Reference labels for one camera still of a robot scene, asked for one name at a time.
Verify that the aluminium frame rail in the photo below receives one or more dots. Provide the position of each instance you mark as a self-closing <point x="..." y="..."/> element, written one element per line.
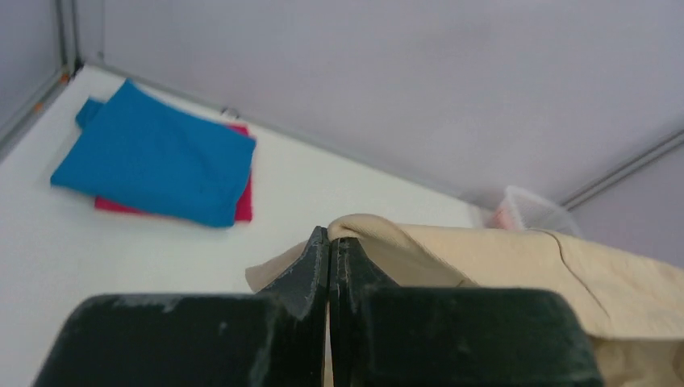
<point x="39" y="52"/>
<point x="641" y="160"/>

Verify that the beige t shirt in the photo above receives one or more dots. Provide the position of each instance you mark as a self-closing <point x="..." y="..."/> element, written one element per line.
<point x="629" y="306"/>

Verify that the blue folded t shirt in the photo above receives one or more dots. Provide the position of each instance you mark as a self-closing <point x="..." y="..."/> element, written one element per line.
<point x="141" y="153"/>

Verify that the aluminium frame rail right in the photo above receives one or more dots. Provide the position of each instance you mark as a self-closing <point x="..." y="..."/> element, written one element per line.
<point x="641" y="160"/>

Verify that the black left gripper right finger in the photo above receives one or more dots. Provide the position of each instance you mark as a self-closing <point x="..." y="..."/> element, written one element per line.
<point x="383" y="334"/>

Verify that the pink t shirt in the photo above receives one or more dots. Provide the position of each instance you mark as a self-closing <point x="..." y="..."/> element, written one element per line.
<point x="503" y="219"/>

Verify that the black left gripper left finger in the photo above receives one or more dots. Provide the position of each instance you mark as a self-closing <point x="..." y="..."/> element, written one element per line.
<point x="274" y="337"/>

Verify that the white plastic laundry basket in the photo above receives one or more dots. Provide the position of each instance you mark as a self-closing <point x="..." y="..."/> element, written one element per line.
<point x="532" y="211"/>

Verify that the aluminium frame rail left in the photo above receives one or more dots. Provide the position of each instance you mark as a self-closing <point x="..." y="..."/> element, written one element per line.
<point x="39" y="52"/>

